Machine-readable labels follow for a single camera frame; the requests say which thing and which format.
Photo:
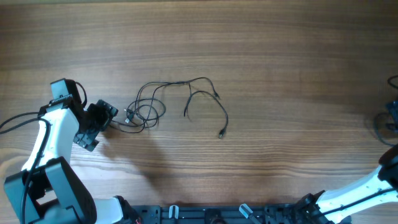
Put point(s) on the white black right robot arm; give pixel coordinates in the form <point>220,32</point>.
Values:
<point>335,206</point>

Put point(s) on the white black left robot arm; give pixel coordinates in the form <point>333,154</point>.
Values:
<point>47,190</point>

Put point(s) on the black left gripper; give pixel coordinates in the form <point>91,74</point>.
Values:
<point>104,116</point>

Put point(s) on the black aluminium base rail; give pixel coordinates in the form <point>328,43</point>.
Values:
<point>269,214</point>

